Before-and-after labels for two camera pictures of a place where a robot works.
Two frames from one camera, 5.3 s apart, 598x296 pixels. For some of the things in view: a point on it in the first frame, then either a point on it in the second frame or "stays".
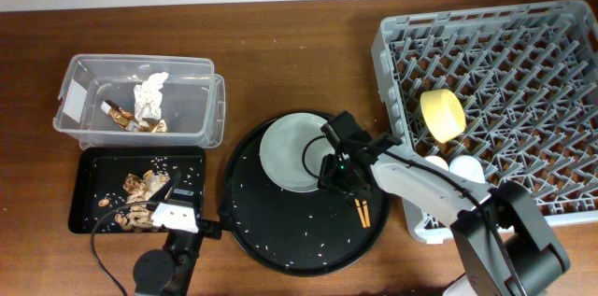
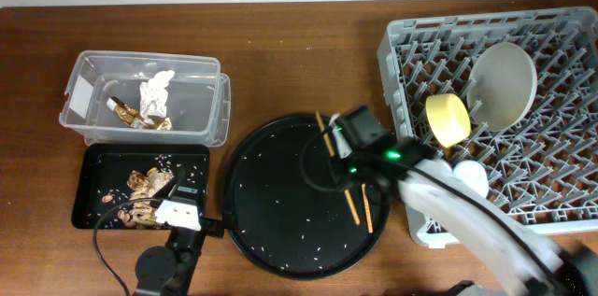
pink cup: (437, 161) stays
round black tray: (300, 232) stays
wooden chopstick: (361, 214) to (332, 152)
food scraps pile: (138, 217) stays
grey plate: (291, 148) to (502, 86)
